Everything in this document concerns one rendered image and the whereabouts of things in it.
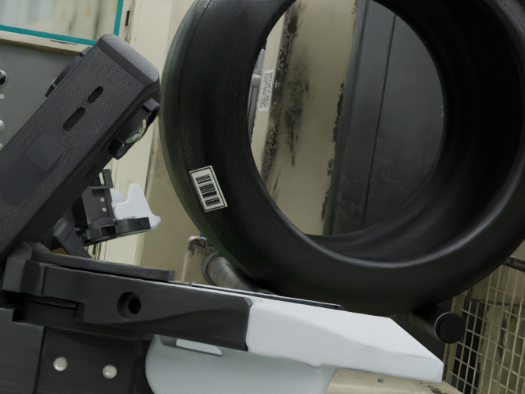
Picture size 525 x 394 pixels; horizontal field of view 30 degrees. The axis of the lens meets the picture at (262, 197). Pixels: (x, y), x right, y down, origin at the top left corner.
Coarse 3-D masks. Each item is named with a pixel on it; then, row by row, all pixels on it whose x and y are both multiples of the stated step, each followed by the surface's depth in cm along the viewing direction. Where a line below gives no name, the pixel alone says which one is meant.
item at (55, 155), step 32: (96, 64) 33; (128, 64) 34; (64, 96) 33; (96, 96) 33; (128, 96) 33; (160, 96) 37; (32, 128) 33; (64, 128) 33; (96, 128) 33; (128, 128) 34; (0, 160) 33; (32, 160) 33; (64, 160) 33; (96, 160) 35; (0, 192) 33; (32, 192) 33; (64, 192) 34; (0, 224) 33; (32, 224) 33; (0, 256) 33
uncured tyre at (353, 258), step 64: (256, 0) 131; (384, 0) 164; (448, 0) 164; (512, 0) 139; (192, 64) 133; (448, 64) 167; (512, 64) 158; (192, 128) 133; (448, 128) 169; (512, 128) 161; (192, 192) 136; (256, 192) 133; (448, 192) 169; (512, 192) 141; (256, 256) 136; (320, 256) 135; (384, 256) 167; (448, 256) 139
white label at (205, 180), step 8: (208, 168) 132; (192, 176) 134; (200, 176) 134; (208, 176) 133; (200, 184) 134; (208, 184) 133; (216, 184) 132; (200, 192) 135; (208, 192) 134; (216, 192) 133; (208, 200) 134; (216, 200) 133; (224, 200) 133; (208, 208) 135; (216, 208) 134
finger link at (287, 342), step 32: (256, 320) 28; (288, 320) 28; (320, 320) 28; (352, 320) 28; (384, 320) 28; (160, 352) 31; (192, 352) 30; (224, 352) 29; (256, 352) 28; (288, 352) 28; (320, 352) 27; (352, 352) 27; (384, 352) 27; (416, 352) 27; (160, 384) 30; (192, 384) 30; (224, 384) 29; (256, 384) 29; (288, 384) 28; (320, 384) 28
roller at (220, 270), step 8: (216, 264) 163; (224, 264) 160; (232, 264) 159; (208, 272) 167; (216, 272) 160; (224, 272) 155; (232, 272) 153; (240, 272) 152; (216, 280) 159; (224, 280) 153; (232, 280) 149; (240, 280) 146; (248, 280) 145; (232, 288) 146; (240, 288) 142; (248, 288) 139; (256, 288) 138; (264, 288) 138
